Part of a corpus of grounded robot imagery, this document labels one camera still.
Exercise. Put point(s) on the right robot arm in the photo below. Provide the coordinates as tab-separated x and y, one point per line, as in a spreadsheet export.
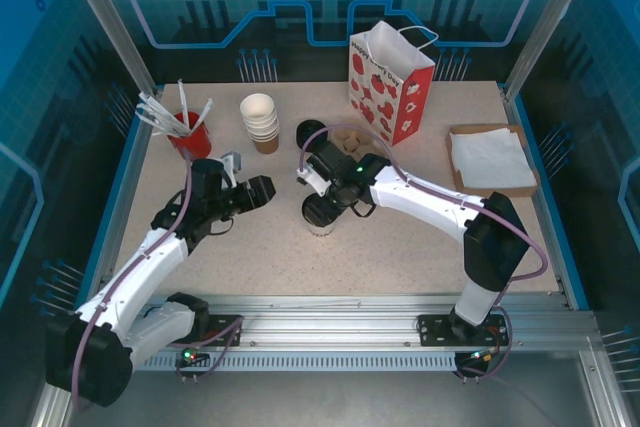
425	202

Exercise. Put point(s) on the aluminium mounting rail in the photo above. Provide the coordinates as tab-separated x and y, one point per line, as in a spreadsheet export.
325	317

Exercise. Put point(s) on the single paper coffee cup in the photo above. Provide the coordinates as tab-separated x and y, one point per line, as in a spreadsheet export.
322	230

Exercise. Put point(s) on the pile of white napkins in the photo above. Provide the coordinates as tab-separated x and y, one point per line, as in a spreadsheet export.
492	157

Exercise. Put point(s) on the small LED circuit board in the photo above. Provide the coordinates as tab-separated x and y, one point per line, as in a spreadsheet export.
194	356
480	356

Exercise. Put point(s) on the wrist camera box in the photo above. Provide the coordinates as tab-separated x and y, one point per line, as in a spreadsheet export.
310	179
232	163

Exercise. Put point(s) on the stack of paper cups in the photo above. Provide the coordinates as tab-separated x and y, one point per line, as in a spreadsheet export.
260	122

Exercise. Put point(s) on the single black cup lid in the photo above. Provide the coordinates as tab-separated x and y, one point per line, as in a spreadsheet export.
317	214

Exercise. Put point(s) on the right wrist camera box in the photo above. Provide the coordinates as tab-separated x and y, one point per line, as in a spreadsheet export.
310	179

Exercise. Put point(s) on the aluminium frame post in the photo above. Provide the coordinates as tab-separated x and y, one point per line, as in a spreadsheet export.
110	22
550	22

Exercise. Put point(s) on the white wrapped straw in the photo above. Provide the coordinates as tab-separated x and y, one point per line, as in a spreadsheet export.
183	102
156	126
160	109
203	116
155	117

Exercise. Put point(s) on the red straw holder cup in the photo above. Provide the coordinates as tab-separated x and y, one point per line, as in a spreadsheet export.
192	144

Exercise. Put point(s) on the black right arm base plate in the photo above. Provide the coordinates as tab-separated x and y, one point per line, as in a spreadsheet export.
435	329

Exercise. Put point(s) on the stack of black lids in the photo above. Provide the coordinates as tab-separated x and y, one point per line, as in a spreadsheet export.
306	131

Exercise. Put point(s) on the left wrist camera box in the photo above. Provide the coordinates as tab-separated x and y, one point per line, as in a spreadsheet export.
232	163

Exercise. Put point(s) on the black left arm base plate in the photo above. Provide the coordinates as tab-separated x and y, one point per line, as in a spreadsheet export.
227	329

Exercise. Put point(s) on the pulp cup carrier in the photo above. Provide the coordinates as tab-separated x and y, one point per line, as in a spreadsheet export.
350	139

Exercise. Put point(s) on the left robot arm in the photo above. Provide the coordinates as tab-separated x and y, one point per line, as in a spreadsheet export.
145	272

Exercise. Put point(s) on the red white paper bag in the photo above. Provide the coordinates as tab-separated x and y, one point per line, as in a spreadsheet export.
380	92

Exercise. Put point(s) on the brown cardboard napkin tray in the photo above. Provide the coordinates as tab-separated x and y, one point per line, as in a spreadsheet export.
500	190

